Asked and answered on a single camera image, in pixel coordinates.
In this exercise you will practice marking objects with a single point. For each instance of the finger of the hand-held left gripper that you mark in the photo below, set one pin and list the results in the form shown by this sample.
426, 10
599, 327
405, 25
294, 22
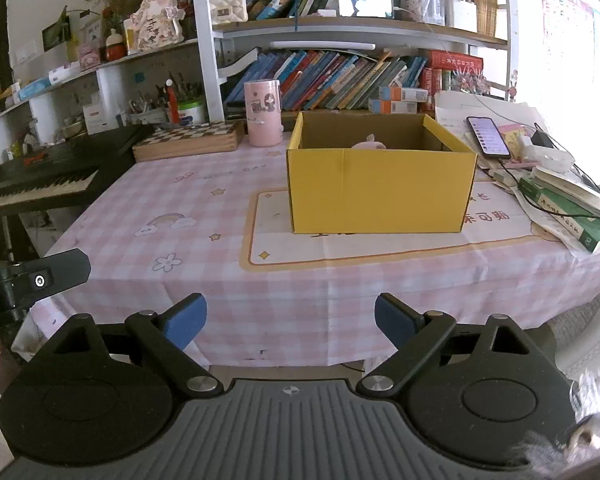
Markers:
55, 275

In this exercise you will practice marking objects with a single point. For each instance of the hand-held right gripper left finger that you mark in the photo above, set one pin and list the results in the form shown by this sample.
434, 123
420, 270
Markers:
187, 317

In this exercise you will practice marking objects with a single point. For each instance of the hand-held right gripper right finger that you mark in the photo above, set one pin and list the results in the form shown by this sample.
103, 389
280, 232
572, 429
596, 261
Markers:
395, 317

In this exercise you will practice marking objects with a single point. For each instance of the yellow cardboard box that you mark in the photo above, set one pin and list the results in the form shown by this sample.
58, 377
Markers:
380, 190

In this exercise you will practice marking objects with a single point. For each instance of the pink plush toy with tag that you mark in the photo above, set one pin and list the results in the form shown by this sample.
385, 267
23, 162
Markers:
367, 144

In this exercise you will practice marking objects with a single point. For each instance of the pink checkered desktop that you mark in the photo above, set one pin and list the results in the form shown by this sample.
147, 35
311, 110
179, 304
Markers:
205, 285

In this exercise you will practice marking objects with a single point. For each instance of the white desk mat yellow border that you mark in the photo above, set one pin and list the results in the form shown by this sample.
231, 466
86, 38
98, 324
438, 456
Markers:
380, 250

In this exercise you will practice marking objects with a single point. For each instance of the black keyboard piano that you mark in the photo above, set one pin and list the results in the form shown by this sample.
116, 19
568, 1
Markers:
55, 170

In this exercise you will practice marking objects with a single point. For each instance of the white box red label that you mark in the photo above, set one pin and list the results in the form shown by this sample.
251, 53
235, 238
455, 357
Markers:
100, 119

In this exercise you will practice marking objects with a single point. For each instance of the checkered wooden box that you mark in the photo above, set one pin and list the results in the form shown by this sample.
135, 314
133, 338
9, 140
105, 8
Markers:
190, 140

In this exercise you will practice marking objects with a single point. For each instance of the white shelf unit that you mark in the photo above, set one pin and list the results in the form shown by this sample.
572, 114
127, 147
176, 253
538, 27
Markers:
70, 85

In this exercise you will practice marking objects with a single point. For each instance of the white knitted cloth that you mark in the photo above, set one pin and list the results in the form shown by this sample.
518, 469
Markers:
590, 335

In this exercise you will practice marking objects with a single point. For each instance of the green book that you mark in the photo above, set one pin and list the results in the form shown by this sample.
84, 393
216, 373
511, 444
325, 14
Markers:
565, 210

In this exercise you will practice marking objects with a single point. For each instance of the black smartphone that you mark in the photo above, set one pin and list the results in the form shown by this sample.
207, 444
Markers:
487, 137

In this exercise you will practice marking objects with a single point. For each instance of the green-lid white jar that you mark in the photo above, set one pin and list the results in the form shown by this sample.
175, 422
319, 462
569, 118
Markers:
191, 114

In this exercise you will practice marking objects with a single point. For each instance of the grey fuzzy cloth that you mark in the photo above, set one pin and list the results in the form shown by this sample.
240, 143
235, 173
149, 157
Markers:
560, 445

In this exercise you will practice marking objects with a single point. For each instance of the orange and blue small box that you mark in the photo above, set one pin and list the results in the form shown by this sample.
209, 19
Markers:
395, 107
402, 94

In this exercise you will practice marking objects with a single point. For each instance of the pink and yellow notepad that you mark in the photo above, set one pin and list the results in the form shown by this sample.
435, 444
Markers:
517, 140

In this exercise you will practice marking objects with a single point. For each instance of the pink printed tumbler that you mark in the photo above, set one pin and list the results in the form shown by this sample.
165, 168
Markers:
262, 115

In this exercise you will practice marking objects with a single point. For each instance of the stack of white papers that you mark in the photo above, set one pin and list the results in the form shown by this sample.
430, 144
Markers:
455, 105

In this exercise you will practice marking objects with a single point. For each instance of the black charger block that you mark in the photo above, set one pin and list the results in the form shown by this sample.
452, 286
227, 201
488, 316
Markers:
542, 139

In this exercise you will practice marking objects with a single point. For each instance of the red round doll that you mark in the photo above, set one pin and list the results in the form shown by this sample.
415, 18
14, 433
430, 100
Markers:
115, 47

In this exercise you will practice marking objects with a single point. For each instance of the red long box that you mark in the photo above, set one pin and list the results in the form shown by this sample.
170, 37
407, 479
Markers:
452, 60

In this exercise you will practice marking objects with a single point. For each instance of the pink paper decor plaque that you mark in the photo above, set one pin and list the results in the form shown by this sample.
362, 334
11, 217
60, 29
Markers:
155, 25

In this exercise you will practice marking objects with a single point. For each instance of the white pen holder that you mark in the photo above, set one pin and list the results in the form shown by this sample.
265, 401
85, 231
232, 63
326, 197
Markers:
461, 15

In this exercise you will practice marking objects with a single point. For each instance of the white-framed smartphone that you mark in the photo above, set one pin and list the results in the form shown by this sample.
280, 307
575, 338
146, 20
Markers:
366, 6

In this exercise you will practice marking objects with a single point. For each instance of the wooden bookshelf with white frame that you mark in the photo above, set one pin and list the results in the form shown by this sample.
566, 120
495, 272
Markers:
360, 30

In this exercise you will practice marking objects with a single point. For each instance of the pink wall poster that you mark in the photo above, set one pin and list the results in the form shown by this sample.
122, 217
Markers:
565, 35

